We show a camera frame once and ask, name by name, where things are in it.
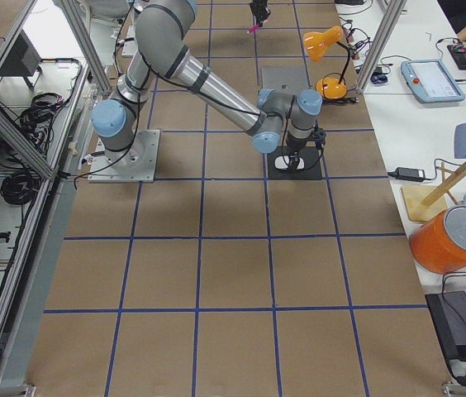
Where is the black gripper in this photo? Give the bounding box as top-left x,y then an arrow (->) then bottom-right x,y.
284,133 -> 309,170
250,0 -> 270,16

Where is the white computer mouse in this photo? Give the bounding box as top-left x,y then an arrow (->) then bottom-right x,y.
273,156 -> 305,172

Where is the pink marker pen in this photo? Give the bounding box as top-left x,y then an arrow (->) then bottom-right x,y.
247,22 -> 264,34

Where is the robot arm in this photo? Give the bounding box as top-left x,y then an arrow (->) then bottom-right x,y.
91,1 -> 323,182

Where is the black mousepad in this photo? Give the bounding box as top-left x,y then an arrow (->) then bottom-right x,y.
267,146 -> 323,180

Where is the orange desk lamp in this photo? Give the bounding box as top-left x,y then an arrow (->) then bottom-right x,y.
302,26 -> 350,102

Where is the silver laptop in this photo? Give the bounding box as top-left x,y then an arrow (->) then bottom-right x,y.
261,65 -> 309,94

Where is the black power adapter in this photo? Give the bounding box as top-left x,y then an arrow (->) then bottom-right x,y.
388,167 -> 426,182

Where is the wooden stand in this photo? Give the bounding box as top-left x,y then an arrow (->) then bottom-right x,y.
402,161 -> 466,222

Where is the teach pendant tablet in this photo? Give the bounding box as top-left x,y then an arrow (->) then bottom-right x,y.
400,60 -> 465,103

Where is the orange cylinder container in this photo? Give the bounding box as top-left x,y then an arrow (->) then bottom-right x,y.
409,205 -> 466,275

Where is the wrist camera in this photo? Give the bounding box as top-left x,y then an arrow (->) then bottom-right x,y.
312,129 -> 326,151

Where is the aluminium frame post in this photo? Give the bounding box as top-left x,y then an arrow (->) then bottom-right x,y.
356,0 -> 407,95

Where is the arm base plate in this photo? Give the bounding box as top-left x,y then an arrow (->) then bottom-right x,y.
88,129 -> 161,183

